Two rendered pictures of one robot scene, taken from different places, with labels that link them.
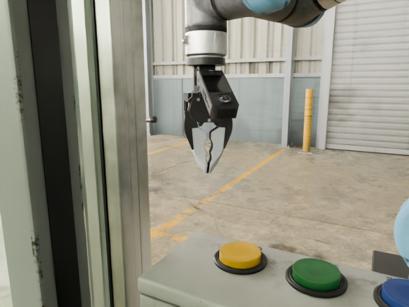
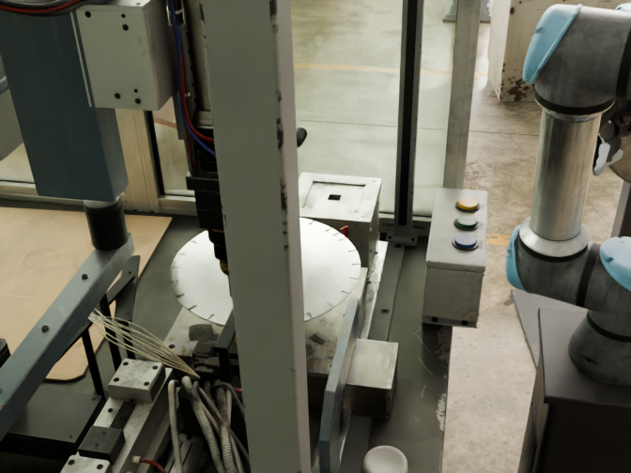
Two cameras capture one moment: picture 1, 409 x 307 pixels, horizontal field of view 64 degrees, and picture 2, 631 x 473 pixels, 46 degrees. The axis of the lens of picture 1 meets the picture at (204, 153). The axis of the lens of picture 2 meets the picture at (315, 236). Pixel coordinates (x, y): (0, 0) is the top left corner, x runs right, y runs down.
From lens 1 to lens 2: 143 cm
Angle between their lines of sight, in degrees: 71
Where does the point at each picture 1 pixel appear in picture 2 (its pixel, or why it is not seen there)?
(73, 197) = (410, 146)
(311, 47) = not seen: outside the picture
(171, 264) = (450, 191)
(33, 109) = (401, 119)
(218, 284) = (445, 204)
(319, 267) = (469, 220)
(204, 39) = not seen: hidden behind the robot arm
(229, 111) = not seen: hidden behind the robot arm
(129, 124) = (456, 128)
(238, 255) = (463, 202)
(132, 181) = (455, 151)
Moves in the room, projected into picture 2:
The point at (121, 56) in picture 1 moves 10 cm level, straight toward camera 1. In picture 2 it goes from (455, 100) to (415, 112)
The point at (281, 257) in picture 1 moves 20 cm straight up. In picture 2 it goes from (479, 215) to (489, 125)
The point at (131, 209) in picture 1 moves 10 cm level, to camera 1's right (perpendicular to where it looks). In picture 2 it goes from (452, 161) to (473, 184)
